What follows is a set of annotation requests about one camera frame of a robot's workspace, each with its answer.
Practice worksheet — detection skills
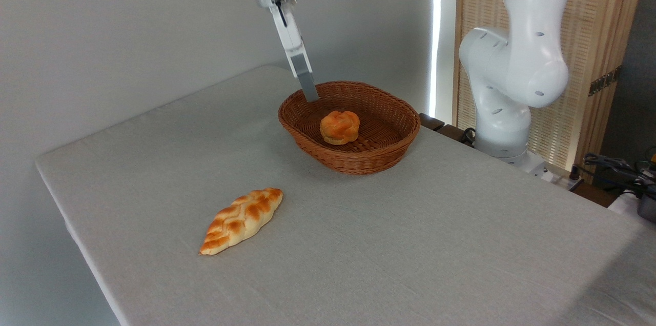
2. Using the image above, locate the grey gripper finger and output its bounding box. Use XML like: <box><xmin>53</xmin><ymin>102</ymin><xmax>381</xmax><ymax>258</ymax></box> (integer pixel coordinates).
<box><xmin>289</xmin><ymin>50</ymin><xmax>320</xmax><ymax>103</ymax></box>

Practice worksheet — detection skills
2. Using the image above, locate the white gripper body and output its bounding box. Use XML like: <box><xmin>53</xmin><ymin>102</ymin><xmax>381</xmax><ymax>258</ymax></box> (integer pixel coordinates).
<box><xmin>268</xmin><ymin>4</ymin><xmax>308</xmax><ymax>58</ymax></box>

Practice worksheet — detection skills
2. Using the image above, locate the round knotted bread roll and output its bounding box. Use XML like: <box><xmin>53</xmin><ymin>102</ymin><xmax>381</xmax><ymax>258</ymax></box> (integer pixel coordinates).
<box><xmin>319</xmin><ymin>110</ymin><xmax>361</xmax><ymax>146</ymax></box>

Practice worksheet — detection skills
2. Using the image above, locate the brown wicker basket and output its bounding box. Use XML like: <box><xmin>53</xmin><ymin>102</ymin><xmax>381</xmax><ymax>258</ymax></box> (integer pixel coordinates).
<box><xmin>278</xmin><ymin>80</ymin><xmax>422</xmax><ymax>176</ymax></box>

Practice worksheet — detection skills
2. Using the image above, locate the long braided bread loaf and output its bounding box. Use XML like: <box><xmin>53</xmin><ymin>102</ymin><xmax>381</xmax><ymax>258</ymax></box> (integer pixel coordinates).
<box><xmin>199</xmin><ymin>188</ymin><xmax>284</xmax><ymax>256</ymax></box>

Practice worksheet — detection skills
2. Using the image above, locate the dark brown wooden bench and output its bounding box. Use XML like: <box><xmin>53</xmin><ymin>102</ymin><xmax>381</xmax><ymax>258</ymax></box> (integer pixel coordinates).
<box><xmin>419</xmin><ymin>113</ymin><xmax>478</xmax><ymax>148</ymax></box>

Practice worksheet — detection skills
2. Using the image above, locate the grey tablecloth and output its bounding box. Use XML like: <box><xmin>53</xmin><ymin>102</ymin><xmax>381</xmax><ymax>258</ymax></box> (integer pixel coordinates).
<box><xmin>34</xmin><ymin>65</ymin><xmax>656</xmax><ymax>326</ymax></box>

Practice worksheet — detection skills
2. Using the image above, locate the dark metal screen hinge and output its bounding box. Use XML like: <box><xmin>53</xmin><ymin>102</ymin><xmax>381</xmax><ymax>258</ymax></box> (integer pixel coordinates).
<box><xmin>588</xmin><ymin>66</ymin><xmax>622</xmax><ymax>97</ymax></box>

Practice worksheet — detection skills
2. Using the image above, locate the light wooden slatted screen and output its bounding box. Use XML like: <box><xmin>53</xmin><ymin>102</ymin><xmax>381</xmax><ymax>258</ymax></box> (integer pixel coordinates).
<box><xmin>453</xmin><ymin>0</ymin><xmax>649</xmax><ymax>175</ymax></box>

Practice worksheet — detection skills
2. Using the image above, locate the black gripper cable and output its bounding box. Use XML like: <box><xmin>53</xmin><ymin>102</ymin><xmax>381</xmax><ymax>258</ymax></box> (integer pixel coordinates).
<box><xmin>271</xmin><ymin>0</ymin><xmax>289</xmax><ymax>28</ymax></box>

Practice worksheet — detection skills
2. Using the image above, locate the black cable bundle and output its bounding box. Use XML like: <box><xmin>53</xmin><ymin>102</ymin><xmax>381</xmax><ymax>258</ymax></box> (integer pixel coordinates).
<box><xmin>569</xmin><ymin>149</ymin><xmax>656</xmax><ymax>198</ymax></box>

